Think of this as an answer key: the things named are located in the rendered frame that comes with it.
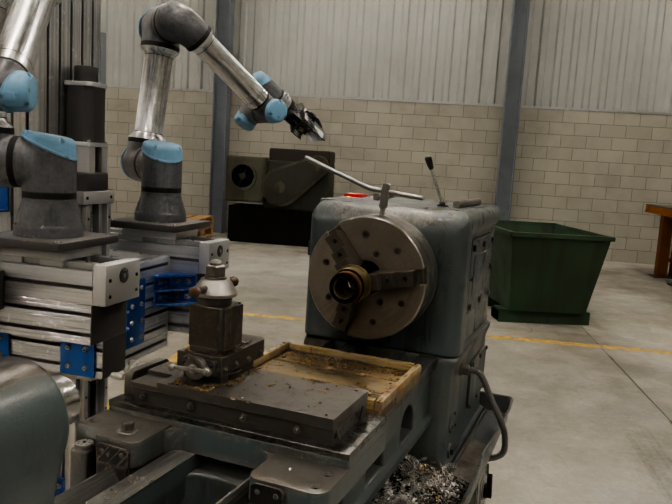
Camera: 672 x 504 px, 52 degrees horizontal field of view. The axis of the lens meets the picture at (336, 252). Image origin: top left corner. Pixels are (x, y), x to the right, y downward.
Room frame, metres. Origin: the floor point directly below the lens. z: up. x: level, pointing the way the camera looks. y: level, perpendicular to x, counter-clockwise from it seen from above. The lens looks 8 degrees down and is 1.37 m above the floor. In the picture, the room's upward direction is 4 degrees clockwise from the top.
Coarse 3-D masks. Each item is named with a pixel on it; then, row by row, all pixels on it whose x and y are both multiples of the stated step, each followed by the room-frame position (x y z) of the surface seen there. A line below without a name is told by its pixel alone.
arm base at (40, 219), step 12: (24, 192) 1.52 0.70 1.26; (36, 192) 1.51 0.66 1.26; (24, 204) 1.52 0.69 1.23; (36, 204) 1.51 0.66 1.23; (48, 204) 1.51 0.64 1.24; (60, 204) 1.53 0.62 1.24; (72, 204) 1.55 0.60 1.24; (24, 216) 1.50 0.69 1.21; (36, 216) 1.50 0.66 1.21; (48, 216) 1.51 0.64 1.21; (60, 216) 1.52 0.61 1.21; (72, 216) 1.54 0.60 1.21; (24, 228) 1.49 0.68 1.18; (36, 228) 1.49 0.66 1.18; (48, 228) 1.50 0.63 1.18; (60, 228) 1.51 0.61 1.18; (72, 228) 1.53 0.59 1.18
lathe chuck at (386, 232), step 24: (360, 216) 1.72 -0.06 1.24; (384, 216) 1.76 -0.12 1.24; (360, 240) 1.72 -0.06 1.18; (384, 240) 1.70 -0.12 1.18; (408, 240) 1.67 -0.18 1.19; (312, 264) 1.77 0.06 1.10; (384, 264) 1.69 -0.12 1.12; (408, 264) 1.67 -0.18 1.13; (432, 264) 1.73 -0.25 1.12; (312, 288) 1.77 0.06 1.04; (408, 288) 1.67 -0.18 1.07; (432, 288) 1.73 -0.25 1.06; (336, 312) 1.74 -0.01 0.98; (360, 312) 1.71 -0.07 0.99; (384, 312) 1.69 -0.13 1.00; (408, 312) 1.67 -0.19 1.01; (360, 336) 1.71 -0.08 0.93; (384, 336) 1.69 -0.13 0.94
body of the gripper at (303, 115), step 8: (288, 112) 2.41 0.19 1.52; (296, 112) 2.47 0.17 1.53; (304, 112) 2.47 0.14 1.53; (288, 120) 2.44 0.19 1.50; (296, 120) 2.46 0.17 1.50; (304, 120) 2.43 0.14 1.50; (296, 128) 2.47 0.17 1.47; (304, 128) 2.46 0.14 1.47; (312, 128) 2.47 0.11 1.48; (296, 136) 2.47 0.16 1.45
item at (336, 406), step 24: (168, 360) 1.31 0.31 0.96; (144, 384) 1.16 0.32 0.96; (192, 384) 1.15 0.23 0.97; (240, 384) 1.17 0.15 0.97; (264, 384) 1.18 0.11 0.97; (312, 384) 1.19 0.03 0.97; (336, 384) 1.20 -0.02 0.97; (168, 408) 1.15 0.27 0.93; (192, 408) 1.13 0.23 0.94; (216, 408) 1.11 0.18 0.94; (240, 408) 1.09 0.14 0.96; (264, 408) 1.08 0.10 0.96; (288, 408) 1.07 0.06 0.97; (312, 408) 1.07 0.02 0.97; (336, 408) 1.08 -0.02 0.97; (360, 408) 1.16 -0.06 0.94; (288, 432) 1.06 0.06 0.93; (312, 432) 1.05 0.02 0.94; (336, 432) 1.04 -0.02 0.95
